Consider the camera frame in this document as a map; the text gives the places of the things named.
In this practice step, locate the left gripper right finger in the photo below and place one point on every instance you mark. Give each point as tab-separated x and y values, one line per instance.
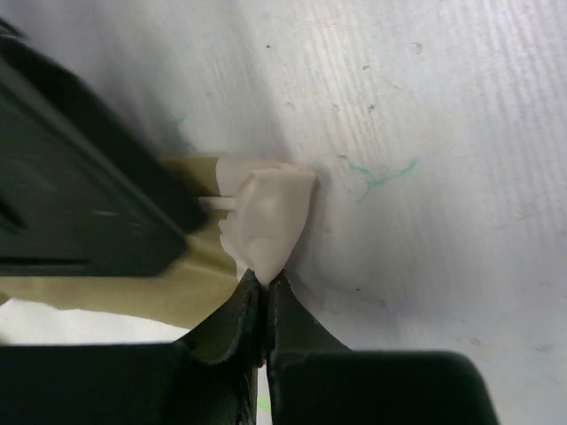
315	379

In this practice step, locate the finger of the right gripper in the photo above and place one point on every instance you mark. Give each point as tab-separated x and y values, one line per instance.
80	196

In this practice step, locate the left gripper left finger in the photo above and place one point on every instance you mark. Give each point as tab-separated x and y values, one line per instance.
207	376

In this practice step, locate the olive and cream underwear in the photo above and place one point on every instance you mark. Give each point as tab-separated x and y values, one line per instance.
258	210

